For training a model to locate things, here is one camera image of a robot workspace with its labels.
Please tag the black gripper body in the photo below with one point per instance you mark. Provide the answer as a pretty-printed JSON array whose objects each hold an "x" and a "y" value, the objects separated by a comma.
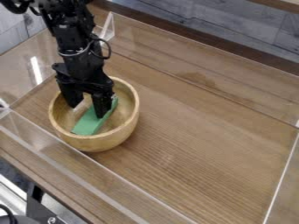
[{"x": 80, "y": 71}]

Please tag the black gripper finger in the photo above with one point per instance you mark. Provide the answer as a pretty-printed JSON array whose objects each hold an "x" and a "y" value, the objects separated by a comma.
[
  {"x": 104, "y": 102},
  {"x": 71, "y": 92}
]

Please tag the green stick block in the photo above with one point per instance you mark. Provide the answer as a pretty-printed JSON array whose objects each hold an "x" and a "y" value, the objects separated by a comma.
[{"x": 89, "y": 124}]

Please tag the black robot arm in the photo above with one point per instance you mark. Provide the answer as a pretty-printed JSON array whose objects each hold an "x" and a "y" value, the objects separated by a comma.
[{"x": 67, "y": 18}]

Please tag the wooden bowl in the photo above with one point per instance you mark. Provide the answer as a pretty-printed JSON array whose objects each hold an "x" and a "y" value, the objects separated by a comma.
[{"x": 117, "y": 127}]

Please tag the clear acrylic corner bracket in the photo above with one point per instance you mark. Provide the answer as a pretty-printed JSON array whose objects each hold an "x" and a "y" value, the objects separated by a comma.
[{"x": 105, "y": 30}]

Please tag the clear acrylic enclosure wall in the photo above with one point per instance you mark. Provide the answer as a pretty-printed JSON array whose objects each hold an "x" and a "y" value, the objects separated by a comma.
[{"x": 212, "y": 157}]

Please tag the black table leg bracket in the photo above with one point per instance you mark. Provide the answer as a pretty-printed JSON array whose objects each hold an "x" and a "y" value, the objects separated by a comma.
[{"x": 36, "y": 210}]

